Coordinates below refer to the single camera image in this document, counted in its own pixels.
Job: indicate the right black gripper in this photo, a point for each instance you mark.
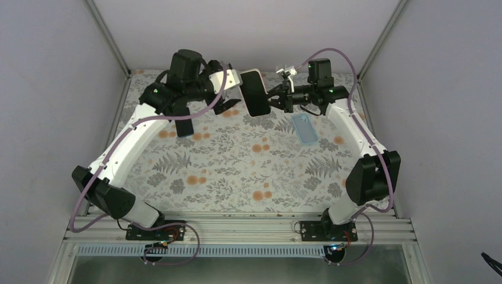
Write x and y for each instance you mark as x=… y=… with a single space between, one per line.
x=286 y=105

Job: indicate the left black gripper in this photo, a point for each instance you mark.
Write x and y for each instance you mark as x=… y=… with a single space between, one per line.
x=226 y=106

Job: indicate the black phone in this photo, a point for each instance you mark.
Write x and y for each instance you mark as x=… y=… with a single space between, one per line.
x=254 y=93

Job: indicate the light blue phone case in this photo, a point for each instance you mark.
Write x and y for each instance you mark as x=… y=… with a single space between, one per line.
x=304 y=129

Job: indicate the light blue cased phone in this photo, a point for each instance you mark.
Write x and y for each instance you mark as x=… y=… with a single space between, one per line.
x=184 y=128

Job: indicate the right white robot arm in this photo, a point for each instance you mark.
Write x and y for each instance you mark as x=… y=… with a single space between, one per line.
x=374 y=175

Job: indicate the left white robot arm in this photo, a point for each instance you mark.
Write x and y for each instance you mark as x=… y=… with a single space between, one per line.
x=163 y=101

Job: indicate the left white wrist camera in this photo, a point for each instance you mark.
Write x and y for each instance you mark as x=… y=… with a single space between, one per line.
x=229 y=80

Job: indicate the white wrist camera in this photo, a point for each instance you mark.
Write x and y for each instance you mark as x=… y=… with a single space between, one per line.
x=287 y=73
x=229 y=80

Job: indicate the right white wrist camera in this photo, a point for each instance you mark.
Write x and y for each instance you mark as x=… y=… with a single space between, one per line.
x=287 y=73

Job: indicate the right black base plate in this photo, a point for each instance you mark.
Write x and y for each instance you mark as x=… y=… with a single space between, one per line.
x=316 y=231

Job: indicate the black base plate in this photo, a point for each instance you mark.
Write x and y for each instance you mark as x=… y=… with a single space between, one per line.
x=316 y=231
x=174 y=232

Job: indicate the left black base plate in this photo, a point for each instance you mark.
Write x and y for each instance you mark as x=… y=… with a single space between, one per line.
x=174 y=232

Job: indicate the white slotted cable duct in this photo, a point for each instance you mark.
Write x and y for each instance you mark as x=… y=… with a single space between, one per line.
x=209 y=250

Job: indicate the aluminium rail frame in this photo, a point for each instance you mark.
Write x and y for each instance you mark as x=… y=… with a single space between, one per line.
x=250 y=228

